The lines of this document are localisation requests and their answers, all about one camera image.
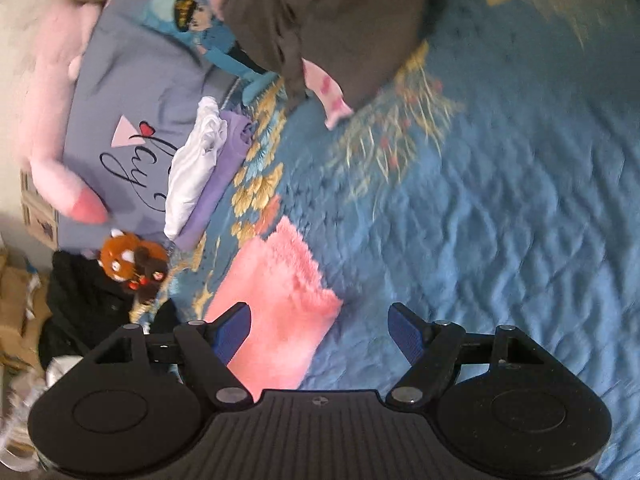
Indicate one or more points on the pink polka-dot garment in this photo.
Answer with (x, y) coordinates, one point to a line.
(327, 90)

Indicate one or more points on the black jacket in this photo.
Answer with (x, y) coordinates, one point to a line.
(85, 290)

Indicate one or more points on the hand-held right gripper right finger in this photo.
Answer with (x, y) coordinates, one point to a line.
(405, 332)

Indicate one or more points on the purple folded garment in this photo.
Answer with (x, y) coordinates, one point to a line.
(222, 170)

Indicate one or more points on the cardboard box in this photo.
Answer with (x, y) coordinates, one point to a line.
(15, 300)

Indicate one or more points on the framed picture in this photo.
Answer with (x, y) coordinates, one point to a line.
(30, 185)
(42, 225)

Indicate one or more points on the dark grey garment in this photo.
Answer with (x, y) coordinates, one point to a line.
(325, 25)

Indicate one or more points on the red panda plush toy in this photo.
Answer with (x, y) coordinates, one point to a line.
(130, 260)

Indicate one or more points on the lavender script printed duvet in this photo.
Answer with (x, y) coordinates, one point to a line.
(130, 85)

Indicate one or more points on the blue floral quilt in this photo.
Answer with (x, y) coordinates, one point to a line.
(475, 185)

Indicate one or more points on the blue cartoon officer pillow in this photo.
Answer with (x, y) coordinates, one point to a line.
(210, 35)

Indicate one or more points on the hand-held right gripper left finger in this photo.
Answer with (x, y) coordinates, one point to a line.
(232, 332)

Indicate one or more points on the white folded shirt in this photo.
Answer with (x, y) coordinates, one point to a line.
(195, 170)

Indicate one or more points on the white plastic bag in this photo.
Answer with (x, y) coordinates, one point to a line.
(20, 410)

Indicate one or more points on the long pink plush toy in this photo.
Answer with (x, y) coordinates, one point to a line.
(50, 100)

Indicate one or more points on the coral pink fleece garment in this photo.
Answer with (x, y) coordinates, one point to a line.
(280, 300)

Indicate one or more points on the black cloth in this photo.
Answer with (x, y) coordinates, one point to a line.
(162, 317)

